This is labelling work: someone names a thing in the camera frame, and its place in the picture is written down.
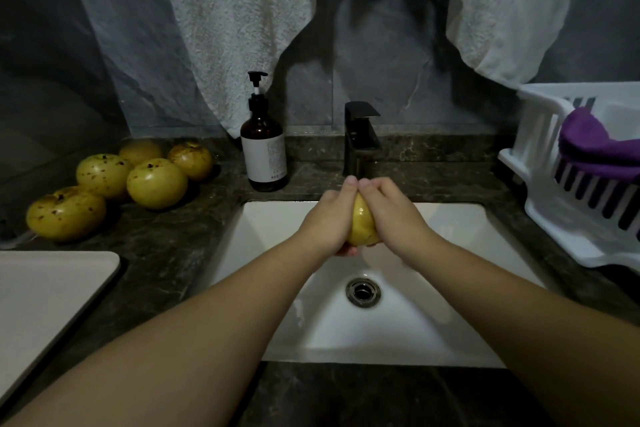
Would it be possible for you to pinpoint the person's right hand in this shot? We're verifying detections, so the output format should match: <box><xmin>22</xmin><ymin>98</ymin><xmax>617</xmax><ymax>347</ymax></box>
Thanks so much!
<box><xmin>358</xmin><ymin>176</ymin><xmax>443</xmax><ymax>268</ymax></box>

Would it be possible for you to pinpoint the purple cloth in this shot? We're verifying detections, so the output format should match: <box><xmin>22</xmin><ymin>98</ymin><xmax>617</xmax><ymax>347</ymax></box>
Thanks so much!
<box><xmin>558</xmin><ymin>107</ymin><xmax>640</xmax><ymax>183</ymax></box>

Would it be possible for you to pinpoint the white plastic basket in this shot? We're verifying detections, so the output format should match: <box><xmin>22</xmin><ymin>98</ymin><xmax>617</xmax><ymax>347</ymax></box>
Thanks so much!
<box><xmin>498</xmin><ymin>81</ymin><xmax>640</xmax><ymax>273</ymax></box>

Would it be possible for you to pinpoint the dark soap pump bottle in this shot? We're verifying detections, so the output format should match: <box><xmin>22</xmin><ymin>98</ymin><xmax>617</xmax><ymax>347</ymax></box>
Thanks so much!
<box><xmin>240</xmin><ymin>70</ymin><xmax>289</xmax><ymax>193</ymax></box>

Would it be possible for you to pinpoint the metal sink drain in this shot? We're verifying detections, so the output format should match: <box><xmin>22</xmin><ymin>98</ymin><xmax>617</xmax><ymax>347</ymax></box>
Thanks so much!
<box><xmin>345</xmin><ymin>276</ymin><xmax>383</xmax><ymax>309</ymax></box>

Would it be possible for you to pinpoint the black faucet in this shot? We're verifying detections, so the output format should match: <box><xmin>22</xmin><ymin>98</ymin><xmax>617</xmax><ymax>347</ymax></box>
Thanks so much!
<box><xmin>344</xmin><ymin>100</ymin><xmax>382</xmax><ymax>183</ymax></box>

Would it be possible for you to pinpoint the white sink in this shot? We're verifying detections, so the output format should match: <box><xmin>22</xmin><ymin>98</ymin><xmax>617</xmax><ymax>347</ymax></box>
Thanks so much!
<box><xmin>205</xmin><ymin>200</ymin><xmax>549</xmax><ymax>369</ymax></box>

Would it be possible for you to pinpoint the person's left hand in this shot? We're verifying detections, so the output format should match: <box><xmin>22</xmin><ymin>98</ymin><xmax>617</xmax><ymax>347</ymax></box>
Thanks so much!
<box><xmin>293</xmin><ymin>175</ymin><xmax>360</xmax><ymax>268</ymax></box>

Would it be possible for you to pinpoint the beige plastic tray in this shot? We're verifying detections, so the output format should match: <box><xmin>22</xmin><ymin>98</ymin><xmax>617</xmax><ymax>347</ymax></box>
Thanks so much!
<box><xmin>0</xmin><ymin>250</ymin><xmax>122</xmax><ymax>408</ymax></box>

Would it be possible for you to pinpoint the person's left forearm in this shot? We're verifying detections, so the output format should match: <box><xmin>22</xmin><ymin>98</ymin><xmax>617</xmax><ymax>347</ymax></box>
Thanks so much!
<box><xmin>5</xmin><ymin>242</ymin><xmax>321</xmax><ymax>427</ymax></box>

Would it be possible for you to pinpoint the white hanging towel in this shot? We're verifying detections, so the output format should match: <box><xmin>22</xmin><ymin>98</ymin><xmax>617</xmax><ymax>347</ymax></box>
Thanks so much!
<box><xmin>143</xmin><ymin>0</ymin><xmax>583</xmax><ymax>137</ymax></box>

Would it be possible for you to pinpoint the spotted yellow apple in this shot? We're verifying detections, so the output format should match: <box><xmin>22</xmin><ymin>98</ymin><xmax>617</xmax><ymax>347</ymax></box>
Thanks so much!
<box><xmin>347</xmin><ymin>191</ymin><xmax>383</xmax><ymax>249</ymax></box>

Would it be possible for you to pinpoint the group of yellow apples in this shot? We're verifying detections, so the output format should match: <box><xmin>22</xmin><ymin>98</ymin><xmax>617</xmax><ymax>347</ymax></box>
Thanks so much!
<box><xmin>26</xmin><ymin>138</ymin><xmax>215</xmax><ymax>244</ymax></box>

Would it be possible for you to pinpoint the person's right forearm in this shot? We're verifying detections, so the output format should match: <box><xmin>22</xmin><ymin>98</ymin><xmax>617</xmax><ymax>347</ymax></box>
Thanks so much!
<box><xmin>418</xmin><ymin>236</ymin><xmax>640</xmax><ymax>427</ymax></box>

